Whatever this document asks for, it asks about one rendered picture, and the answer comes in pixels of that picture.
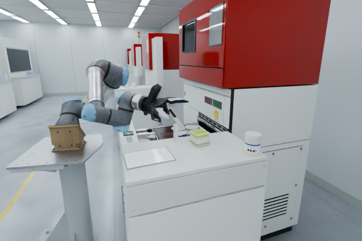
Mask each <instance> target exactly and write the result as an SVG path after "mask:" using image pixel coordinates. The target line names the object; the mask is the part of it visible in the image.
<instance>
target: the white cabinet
mask: <svg viewBox="0 0 362 241"><path fill-rule="evenodd" d="M120 155H121V147H120ZM121 170H122V184H123V185H122V186H121V192H122V206H123V213H125V220H126V233H127V241H260V238H261V228H262V218H263V209H264V198H265V192H266V186H265V185H263V186H258V187H254V188H250V189H245V190H241V191H238V192H233V193H229V194H225V195H220V196H216V197H212V198H208V199H204V200H200V201H195V202H191V203H187V204H182V205H178V206H175V207H170V208H166V209H162V210H157V211H153V212H148V213H145V214H141V215H136V216H132V217H128V216H127V206H126V195H125V188H124V178H123V169H122V158H121ZM122 187H123V190H122ZM123 199H124V202H123Z"/></svg>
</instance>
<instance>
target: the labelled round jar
mask: <svg viewBox="0 0 362 241"><path fill-rule="evenodd" d="M261 136H262V134H261V133H259V132H256V131H247V132H246V133H245V144H244V152H245V153H246V154H247V155H250V156H257V155H259V154H260V148H261Z"/></svg>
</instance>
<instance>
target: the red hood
mask: <svg viewBox="0 0 362 241"><path fill-rule="evenodd" d="M330 4H331V0H192V1H191V2H189V3H188V4H186V5H185V6H184V7H182V8H181V9H180V10H179V77H180V78H183V79H187V80H191V81H195V82H199V83H203V84H207V85H210V86H214V87H218V88H222V89H229V88H247V87H269V86H290V85H302V84H318V81H319V75H320V70H321V63H322V56H323V49H324V43H325V36H326V29H327V24H328V17H329V11H330Z"/></svg>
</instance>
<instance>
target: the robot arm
mask: <svg viewBox="0 0 362 241"><path fill-rule="evenodd" d="M86 76H87V78H88V92H87V103H83V102H82V100H81V99H80V98H77V97H69V98H66V99H64V101H63V103H62V107H61V113H60V117H59V119H58V121H57V122H56V124H55V125H71V124H79V126H80V122H79V118H80V119H83V120H86V121H90V122H96V123H101V124H106V125H111V126H113V130H115V131H118V132H127V131H128V129H129V126H130V122H131V119H132V116H133V112H134V110H138V111H143V113H144V115H148V114H151V120H153V121H157V122H161V121H162V123H163V125H164V123H165V119H166V120H168V121H169V120H170V118H169V116H168V115H169V114H170V112H169V110H168V106H170V107H175V108H176V110H180V109H181V107H182V103H188V102H189V101H188V100H185V99H182V98H177V97H165V98H157V96H158V94H159V92H160V90H161V86H160V85H159V84H158V83H157V84H156V85H153V86H152V88H151V90H150V93H149V95H148V97H147V96H144V95H140V94H134V93H131V92H128V91H121V92H119V93H118V94H117V96H116V103H117V104H118V105H119V107H118V110H114V109H110V108H105V104H106V102H107V101H108V99H109V98H110V97H111V95H112V93H113V92H114V90H115V89H118V88H119V87H120V86H125V85H126V84H127V82H128V78H129V70H128V69H127V68H125V67H123V66H120V65H118V64H115V63H113V62H110V61H108V60H104V59H98V60H94V61H92V62H91V63H90V64H89V65H88V66H87V68H86ZM156 98H157V99H156ZM167 103H168V106H167ZM167 114H168V115H167ZM155 119H158V120H155Z"/></svg>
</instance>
